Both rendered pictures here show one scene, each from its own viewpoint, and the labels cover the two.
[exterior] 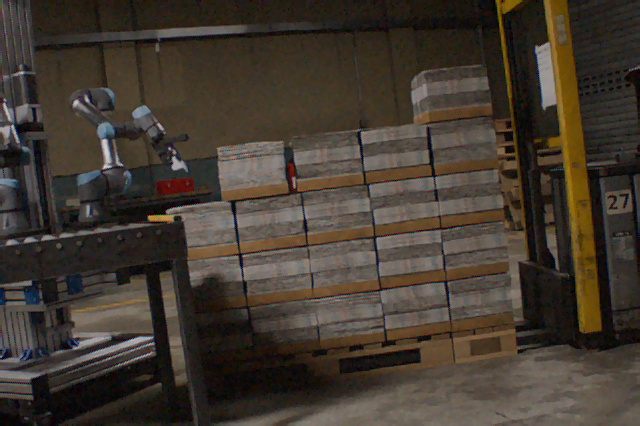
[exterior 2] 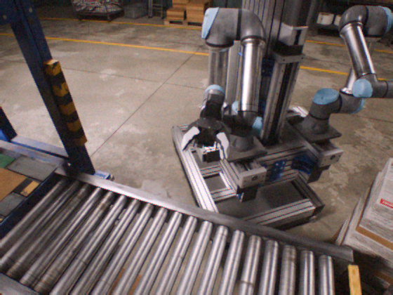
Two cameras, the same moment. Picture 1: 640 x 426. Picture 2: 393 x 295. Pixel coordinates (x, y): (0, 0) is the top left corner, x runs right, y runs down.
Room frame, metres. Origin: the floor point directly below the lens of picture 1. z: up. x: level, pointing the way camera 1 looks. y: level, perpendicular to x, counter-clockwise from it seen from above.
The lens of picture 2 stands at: (2.44, 0.81, 1.64)
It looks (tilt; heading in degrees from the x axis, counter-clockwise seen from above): 41 degrees down; 42
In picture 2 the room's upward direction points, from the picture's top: straight up
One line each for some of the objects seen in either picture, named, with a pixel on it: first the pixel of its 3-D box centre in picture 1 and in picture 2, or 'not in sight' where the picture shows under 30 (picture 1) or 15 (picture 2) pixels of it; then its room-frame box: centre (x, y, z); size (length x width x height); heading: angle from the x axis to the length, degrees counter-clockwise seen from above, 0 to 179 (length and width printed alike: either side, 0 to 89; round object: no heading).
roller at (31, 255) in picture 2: not in sight; (55, 226); (2.43, 1.58, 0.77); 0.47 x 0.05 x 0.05; 23
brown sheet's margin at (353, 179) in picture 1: (327, 182); not in sight; (3.61, -0.07, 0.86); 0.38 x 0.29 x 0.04; 2
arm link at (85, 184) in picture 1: (91, 185); (324, 102); (3.77, 1.06, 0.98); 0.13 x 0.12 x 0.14; 132
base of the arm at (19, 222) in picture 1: (10, 220); (240, 135); (3.34, 1.31, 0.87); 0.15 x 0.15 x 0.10
